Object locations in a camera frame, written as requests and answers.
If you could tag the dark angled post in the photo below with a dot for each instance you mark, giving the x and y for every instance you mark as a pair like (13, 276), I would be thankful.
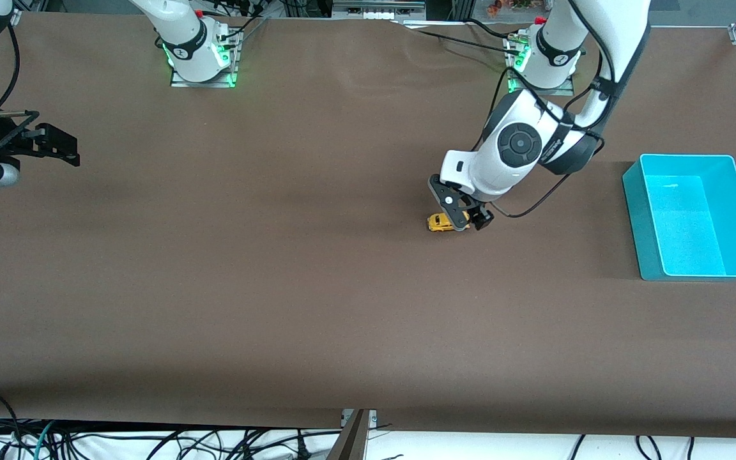
(350, 444)

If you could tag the yellow beetle toy car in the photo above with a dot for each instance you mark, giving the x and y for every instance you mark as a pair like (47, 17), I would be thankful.
(439, 223)

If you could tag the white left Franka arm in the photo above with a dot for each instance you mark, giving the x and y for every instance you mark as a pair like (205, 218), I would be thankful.
(515, 144)

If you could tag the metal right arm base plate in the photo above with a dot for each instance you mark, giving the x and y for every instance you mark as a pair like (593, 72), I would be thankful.
(202, 84)

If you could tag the grey metal rack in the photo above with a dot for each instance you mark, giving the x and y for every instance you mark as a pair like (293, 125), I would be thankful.
(377, 5)

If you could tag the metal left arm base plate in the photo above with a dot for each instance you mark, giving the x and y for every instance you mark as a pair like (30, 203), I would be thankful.
(540, 92)

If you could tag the teal plastic bin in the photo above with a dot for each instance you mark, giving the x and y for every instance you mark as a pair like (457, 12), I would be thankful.
(687, 236)

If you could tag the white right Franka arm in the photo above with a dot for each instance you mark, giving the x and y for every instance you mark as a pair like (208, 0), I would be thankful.
(183, 32)

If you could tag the silver metal bracket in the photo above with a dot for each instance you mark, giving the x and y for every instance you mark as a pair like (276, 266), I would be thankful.
(373, 418)

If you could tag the white connector block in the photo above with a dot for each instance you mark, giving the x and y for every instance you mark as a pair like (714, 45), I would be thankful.
(381, 15)

